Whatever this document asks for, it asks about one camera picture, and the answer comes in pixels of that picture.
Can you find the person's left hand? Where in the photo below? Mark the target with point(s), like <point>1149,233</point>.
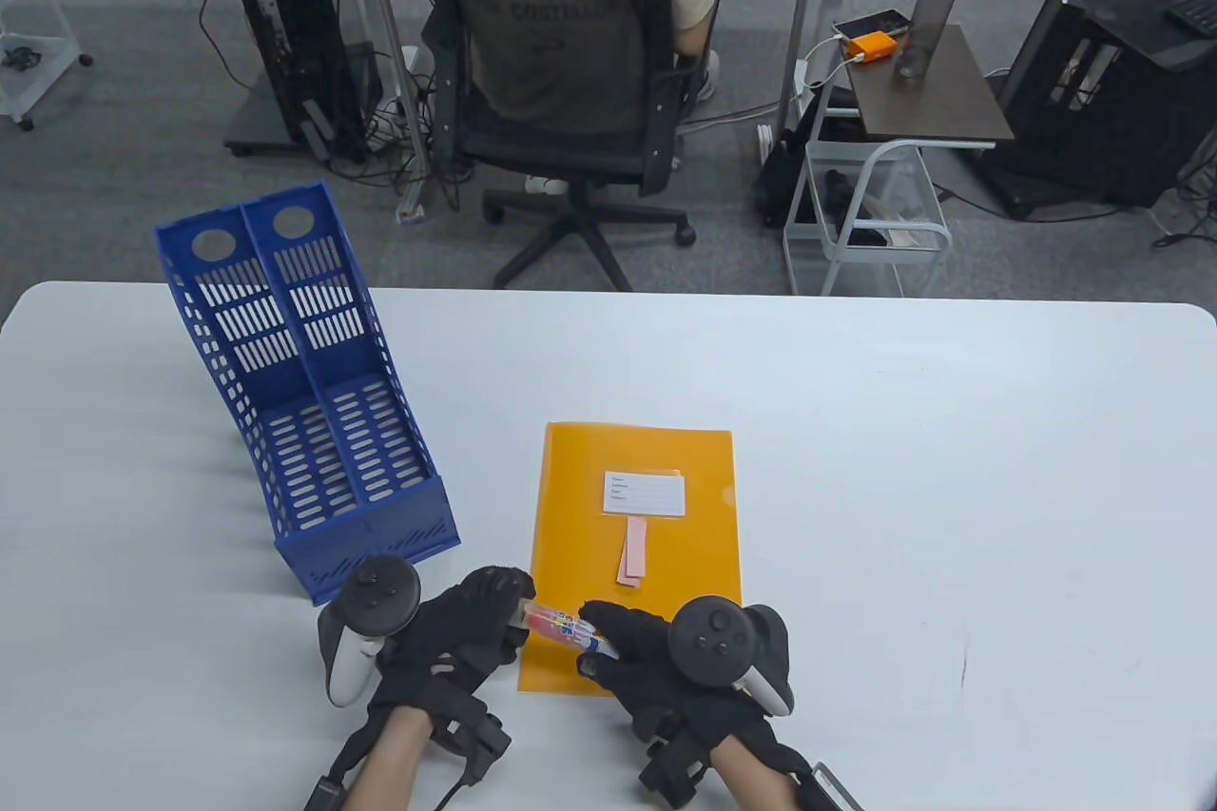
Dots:
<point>456,635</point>

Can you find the person's right hand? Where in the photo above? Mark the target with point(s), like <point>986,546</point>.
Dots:
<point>647,664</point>

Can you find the pink sticky note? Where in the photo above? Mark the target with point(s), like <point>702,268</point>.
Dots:
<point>623,575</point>
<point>637,545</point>

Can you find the red and white glue stick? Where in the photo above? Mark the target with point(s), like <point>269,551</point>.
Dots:
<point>556,626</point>

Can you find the yellow L-shaped folder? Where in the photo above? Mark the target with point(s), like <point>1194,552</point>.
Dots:
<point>580,507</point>

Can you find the person's left forearm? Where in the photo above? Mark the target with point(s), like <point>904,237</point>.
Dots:
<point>390,763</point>

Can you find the person's right forearm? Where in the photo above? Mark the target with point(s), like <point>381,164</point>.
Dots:
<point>756,782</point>

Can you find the white lined label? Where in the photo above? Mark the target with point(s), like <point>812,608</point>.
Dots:
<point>647,494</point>

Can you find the blue plastic file rack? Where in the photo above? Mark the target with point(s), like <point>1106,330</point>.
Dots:
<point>323,469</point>

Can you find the black mesh office chair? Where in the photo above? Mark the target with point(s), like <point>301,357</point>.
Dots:
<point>570,150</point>

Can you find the black bag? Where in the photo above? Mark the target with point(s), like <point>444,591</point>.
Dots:
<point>784,183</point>

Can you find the white wheeled cart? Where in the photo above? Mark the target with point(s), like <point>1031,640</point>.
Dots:
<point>913,193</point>
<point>38,79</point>

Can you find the black computer tower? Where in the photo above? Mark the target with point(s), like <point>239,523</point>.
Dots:
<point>295,41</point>

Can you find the brown side table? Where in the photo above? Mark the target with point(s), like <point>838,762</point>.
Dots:
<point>932,107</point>

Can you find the orange power bank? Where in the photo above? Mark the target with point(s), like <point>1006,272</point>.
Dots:
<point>873,46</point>

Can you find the black smartphone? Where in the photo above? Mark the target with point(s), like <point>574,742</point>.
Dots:
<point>870,23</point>

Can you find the dark transparent water bottle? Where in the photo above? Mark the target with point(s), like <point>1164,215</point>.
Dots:
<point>927,12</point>

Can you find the black keyboard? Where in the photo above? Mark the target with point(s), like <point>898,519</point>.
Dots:
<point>1193,8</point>

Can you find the aluminium frame post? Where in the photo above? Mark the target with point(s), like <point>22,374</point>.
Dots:
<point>803,12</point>
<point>380,31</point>

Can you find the black open-frame computer case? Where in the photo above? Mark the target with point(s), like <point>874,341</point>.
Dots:
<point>1122,117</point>

